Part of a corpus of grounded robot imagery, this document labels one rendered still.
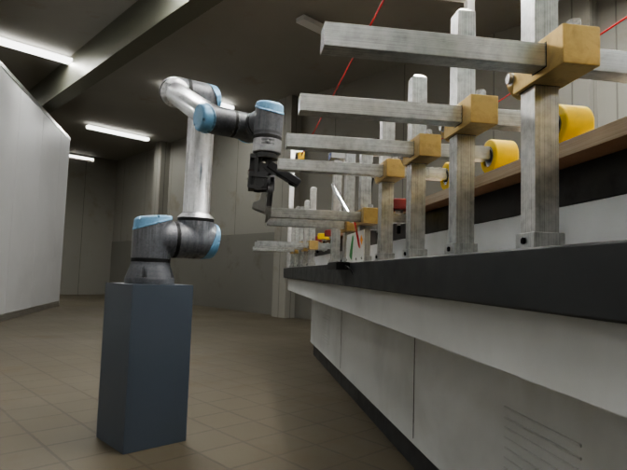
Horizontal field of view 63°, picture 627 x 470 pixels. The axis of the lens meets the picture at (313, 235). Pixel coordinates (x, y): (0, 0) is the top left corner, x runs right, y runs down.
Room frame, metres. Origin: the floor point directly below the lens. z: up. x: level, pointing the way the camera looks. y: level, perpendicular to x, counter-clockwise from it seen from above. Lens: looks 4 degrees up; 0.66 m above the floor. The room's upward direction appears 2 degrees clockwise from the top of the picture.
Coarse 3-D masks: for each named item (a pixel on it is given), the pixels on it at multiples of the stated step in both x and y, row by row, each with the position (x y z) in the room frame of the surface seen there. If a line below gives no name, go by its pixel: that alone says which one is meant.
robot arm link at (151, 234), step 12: (144, 216) 1.98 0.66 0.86; (156, 216) 1.98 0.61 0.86; (168, 216) 2.02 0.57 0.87; (132, 228) 2.00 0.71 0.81; (144, 228) 1.97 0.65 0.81; (156, 228) 1.98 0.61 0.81; (168, 228) 2.02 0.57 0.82; (180, 228) 2.05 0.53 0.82; (132, 240) 2.00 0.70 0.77; (144, 240) 1.97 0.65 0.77; (156, 240) 1.98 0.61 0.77; (168, 240) 2.01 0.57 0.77; (180, 240) 2.03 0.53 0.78; (132, 252) 2.00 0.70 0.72; (144, 252) 1.97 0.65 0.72; (156, 252) 1.99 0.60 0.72; (168, 252) 2.03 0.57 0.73
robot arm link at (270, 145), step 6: (258, 138) 1.56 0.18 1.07; (264, 138) 1.55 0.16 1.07; (270, 138) 1.55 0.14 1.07; (258, 144) 1.56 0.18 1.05; (264, 144) 1.55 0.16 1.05; (270, 144) 1.55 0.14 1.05; (276, 144) 1.56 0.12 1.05; (258, 150) 1.56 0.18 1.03; (264, 150) 1.55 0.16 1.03; (270, 150) 1.55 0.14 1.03; (276, 150) 1.57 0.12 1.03
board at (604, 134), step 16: (608, 128) 0.76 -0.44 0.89; (624, 128) 0.73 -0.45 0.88; (560, 144) 0.88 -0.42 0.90; (576, 144) 0.84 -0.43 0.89; (592, 144) 0.80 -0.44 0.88; (608, 144) 0.78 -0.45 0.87; (624, 144) 0.78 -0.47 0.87; (560, 160) 0.90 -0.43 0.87; (576, 160) 0.90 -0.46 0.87; (480, 176) 1.18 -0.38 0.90; (496, 176) 1.10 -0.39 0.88; (512, 176) 1.05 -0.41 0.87; (448, 192) 1.36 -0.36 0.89; (480, 192) 1.26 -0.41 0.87; (432, 208) 1.58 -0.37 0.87
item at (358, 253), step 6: (354, 234) 1.72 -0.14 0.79; (360, 234) 1.62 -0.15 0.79; (348, 240) 1.80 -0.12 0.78; (354, 240) 1.71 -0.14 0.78; (348, 246) 1.80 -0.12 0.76; (354, 246) 1.71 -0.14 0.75; (360, 246) 1.62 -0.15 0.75; (348, 252) 1.80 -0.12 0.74; (354, 252) 1.71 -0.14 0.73; (360, 252) 1.62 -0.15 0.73; (348, 258) 1.79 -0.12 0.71; (354, 258) 1.71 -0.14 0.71; (360, 258) 1.61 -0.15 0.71
